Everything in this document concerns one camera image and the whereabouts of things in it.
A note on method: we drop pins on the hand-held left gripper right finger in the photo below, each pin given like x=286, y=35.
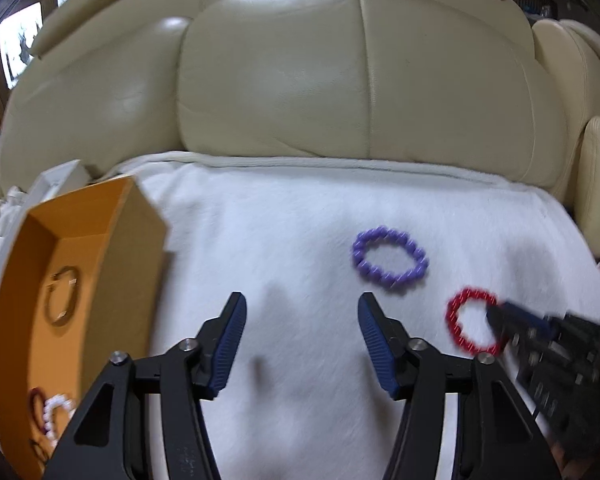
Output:
x=375, y=350

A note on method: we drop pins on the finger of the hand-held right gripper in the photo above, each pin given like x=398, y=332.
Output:
x=517, y=322

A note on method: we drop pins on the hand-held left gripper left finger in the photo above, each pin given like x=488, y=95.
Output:
x=227, y=350

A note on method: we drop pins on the orange cardboard box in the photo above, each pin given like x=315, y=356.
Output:
x=125, y=270

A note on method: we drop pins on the white fluffy blanket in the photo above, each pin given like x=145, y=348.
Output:
x=290, y=240

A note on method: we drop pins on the thin metal bangle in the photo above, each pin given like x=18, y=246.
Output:
x=50, y=305

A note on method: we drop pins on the white box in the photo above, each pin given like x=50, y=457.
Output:
x=60, y=177

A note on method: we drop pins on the white cloth bag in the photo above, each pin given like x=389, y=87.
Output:
x=0, y=230

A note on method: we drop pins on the cream leather sofa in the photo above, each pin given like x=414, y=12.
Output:
x=290, y=75

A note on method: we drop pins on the window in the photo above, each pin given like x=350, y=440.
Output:
x=22, y=42

